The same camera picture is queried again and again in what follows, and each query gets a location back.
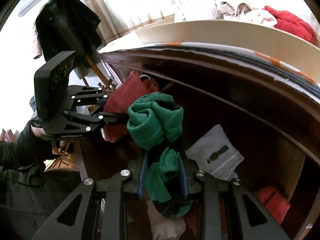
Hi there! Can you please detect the dark red underwear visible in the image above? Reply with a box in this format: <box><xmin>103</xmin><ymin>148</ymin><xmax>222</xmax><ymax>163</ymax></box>
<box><xmin>104</xmin><ymin>71</ymin><xmax>160</xmax><ymax>142</ymax></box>

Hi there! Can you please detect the green underwear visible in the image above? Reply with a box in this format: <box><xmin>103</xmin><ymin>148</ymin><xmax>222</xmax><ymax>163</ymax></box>
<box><xmin>127</xmin><ymin>92</ymin><xmax>192</xmax><ymax>218</ymax></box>

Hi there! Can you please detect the pale pink dotted underwear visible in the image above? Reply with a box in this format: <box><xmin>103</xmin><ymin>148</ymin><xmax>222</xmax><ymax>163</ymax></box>
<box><xmin>213</xmin><ymin>0</ymin><xmax>235</xmax><ymax>20</ymax></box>

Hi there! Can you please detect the beige underwear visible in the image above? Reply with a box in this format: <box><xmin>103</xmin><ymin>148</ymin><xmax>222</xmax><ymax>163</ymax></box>
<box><xmin>235</xmin><ymin>3</ymin><xmax>252</xmax><ymax>17</ymax></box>

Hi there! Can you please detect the person's left forearm black sleeve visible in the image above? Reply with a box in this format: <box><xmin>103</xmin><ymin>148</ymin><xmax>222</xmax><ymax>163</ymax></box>
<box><xmin>1</xmin><ymin>121</ymin><xmax>55</xmax><ymax>168</ymax></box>

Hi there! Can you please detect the red cloth in drawer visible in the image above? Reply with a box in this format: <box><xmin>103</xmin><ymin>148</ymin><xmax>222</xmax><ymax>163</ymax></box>
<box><xmin>255</xmin><ymin>186</ymin><xmax>290</xmax><ymax>224</ymax></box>

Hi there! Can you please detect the beige cloth in drawer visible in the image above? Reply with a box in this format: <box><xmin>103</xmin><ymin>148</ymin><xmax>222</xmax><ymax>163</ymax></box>
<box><xmin>146</xmin><ymin>200</ymin><xmax>187</xmax><ymax>240</ymax></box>

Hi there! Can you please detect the light pink folded underwear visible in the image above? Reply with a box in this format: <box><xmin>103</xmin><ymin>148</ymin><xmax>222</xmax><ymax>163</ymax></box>
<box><xmin>223</xmin><ymin>9</ymin><xmax>278</xmax><ymax>28</ymax></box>

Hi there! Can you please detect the person's left hand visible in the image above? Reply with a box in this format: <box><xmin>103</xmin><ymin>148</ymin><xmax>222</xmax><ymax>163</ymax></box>
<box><xmin>31</xmin><ymin>126</ymin><xmax>75</xmax><ymax>155</ymax></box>

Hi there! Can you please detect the black garment on rack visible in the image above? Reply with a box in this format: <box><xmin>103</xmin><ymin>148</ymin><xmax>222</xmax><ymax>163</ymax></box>
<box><xmin>35</xmin><ymin>0</ymin><xmax>102</xmax><ymax>61</ymax></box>

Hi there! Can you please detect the white folded cloth label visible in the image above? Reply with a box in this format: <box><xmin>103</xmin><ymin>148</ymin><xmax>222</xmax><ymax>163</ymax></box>
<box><xmin>185</xmin><ymin>125</ymin><xmax>244</xmax><ymax>181</ymax></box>

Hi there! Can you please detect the cream orange patterned curtain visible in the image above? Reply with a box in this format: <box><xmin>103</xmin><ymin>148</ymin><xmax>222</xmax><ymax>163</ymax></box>
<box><xmin>83</xmin><ymin>0</ymin><xmax>217</xmax><ymax>43</ymax></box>

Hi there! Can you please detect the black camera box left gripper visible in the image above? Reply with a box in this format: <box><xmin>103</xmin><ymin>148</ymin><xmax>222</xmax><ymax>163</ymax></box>
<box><xmin>34</xmin><ymin>51</ymin><xmax>77</xmax><ymax>119</ymax></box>

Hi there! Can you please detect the black cable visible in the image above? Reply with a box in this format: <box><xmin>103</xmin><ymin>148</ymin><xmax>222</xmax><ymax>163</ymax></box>
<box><xmin>0</xmin><ymin>169</ymin><xmax>43</xmax><ymax>188</ymax></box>

